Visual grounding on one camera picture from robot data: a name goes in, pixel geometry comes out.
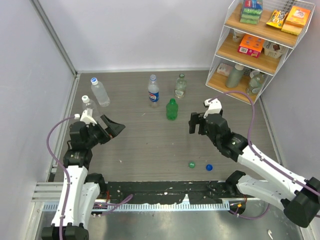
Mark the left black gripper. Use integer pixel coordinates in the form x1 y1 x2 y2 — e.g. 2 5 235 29
84 115 124 148

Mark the clear plastic bottle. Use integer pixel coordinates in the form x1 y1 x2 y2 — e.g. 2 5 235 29
82 99 101 122

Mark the white bottle cap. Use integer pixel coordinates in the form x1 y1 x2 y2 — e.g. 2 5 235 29
81 95 90 104

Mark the pepsi bottle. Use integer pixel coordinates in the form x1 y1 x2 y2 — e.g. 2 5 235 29
148 74 160 108

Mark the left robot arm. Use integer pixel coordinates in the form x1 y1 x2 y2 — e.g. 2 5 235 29
41 111 125 240

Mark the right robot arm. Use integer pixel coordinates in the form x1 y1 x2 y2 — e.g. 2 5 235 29
188 112 320 228

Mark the green plastic bottle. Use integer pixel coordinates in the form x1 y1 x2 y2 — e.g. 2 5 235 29
166 98 179 121

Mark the clear glass bottle green cap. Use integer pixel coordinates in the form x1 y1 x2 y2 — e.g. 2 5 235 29
174 73 187 99

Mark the clear bottle blue cap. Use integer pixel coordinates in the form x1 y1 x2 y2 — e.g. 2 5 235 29
90 77 111 107

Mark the grey green bottle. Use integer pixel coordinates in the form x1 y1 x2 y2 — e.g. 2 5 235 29
225 63 245 88

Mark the clear bottle on shelf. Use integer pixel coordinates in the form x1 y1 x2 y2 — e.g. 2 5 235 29
246 70 265 96

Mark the pink white packet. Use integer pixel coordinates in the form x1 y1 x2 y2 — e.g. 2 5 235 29
216 62 234 77

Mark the orange pink box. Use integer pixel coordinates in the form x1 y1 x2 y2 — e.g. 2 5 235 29
237 34 265 58

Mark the white cup on shelf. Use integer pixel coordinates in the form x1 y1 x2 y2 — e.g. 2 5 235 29
232 29 245 43

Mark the green sponge pack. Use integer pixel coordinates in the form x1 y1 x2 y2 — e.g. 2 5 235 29
239 0 263 25

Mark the yellow snack bag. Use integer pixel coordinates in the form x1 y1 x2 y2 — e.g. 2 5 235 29
266 9 288 29

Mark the orange yellow box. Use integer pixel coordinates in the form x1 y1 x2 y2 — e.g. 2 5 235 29
281 5 311 36

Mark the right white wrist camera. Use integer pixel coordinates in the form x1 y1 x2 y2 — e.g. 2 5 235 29
203 98 222 119

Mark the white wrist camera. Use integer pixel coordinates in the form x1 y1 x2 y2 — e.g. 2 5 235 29
203 98 222 119
73 108 97 125

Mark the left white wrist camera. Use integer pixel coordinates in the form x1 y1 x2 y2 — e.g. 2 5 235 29
73 108 97 125

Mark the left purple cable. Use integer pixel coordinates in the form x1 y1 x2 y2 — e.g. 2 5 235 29
46 114 134 240

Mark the purple cable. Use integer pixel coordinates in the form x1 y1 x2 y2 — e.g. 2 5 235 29
46 114 134 240
209 90 320 221

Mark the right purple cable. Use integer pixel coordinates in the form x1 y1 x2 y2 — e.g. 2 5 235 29
209 90 320 221

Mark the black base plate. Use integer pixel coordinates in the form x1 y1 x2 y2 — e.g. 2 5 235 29
98 180 252 205

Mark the white cable duct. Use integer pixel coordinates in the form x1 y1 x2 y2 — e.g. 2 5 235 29
42 201 231 212

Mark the white wire shelf rack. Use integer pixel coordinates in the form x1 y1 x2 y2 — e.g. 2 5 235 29
205 0 316 103

